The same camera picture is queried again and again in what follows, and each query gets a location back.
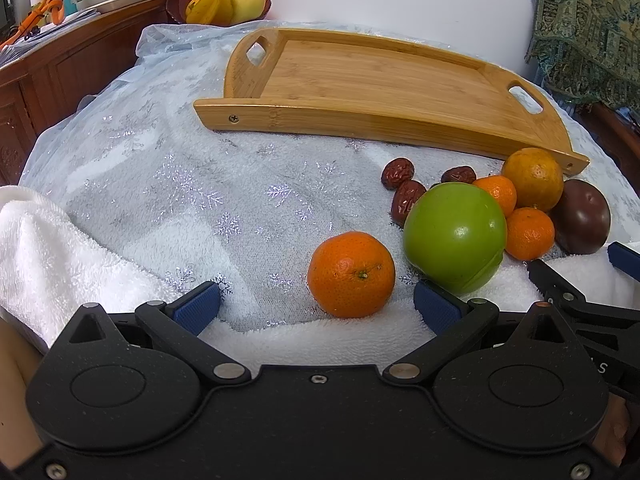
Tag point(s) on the orange flexible tripod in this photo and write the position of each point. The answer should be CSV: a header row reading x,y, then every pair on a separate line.
x,y
54,7

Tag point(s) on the yellow starfruit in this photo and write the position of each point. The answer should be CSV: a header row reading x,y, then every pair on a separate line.
x,y
209,12

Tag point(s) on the yellow mango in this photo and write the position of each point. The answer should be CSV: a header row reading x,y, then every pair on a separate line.
x,y
246,10

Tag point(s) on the large dull orange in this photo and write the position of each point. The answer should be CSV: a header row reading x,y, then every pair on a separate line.
x,y
536,176

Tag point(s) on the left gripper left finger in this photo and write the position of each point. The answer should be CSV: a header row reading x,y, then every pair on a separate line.
x,y
174,329

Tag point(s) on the wooden cabinet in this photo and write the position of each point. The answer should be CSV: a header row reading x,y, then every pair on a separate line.
x,y
46,85

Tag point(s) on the bamboo serving tray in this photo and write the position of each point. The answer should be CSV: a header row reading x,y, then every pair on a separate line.
x,y
294,80

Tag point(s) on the papers on cabinet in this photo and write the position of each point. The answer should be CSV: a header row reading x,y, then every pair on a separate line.
x,y
35,40

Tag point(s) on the person left hand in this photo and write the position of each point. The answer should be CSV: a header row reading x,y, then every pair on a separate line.
x,y
18,362

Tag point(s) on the green apple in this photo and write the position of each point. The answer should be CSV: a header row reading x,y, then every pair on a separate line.
x,y
455,235

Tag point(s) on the small mandarin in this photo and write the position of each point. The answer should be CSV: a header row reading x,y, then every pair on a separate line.
x,y
502,190
530,234

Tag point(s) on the white snowflake tablecloth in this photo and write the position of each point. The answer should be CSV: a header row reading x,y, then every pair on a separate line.
x,y
136,169

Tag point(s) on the white towel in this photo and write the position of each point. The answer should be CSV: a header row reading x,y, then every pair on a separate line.
x,y
49,268

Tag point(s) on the orange mandarin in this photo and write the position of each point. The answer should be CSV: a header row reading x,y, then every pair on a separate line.
x,y
351,275

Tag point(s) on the small wooden side table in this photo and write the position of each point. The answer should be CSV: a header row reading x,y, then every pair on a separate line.
x,y
617,136

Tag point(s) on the red jujube date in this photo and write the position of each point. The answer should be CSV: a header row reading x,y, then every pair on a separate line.
x,y
406,195
463,174
396,172

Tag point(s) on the dark purple plum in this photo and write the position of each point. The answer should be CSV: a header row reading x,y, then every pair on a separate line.
x,y
581,218

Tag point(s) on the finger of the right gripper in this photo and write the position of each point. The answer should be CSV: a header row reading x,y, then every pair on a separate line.
x,y
565,292
624,259

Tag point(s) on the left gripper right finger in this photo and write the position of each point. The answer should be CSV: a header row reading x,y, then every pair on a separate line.
x,y
457,325

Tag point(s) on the green patterned fringed shawl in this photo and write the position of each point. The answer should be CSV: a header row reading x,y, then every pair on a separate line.
x,y
588,50

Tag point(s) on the small mandarin front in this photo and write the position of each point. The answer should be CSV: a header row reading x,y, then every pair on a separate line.
x,y
530,234

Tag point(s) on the person right hand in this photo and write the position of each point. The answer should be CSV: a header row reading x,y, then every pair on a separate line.
x,y
610,438

